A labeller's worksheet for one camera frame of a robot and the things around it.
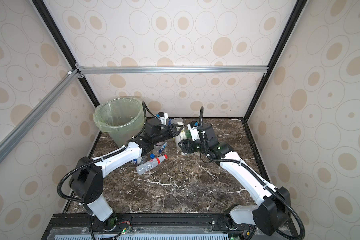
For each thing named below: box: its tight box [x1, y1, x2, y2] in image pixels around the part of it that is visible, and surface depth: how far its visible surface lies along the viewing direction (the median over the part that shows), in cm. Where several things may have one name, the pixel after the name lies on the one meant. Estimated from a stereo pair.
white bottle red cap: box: [136, 154, 168, 175], surface depth 91 cm
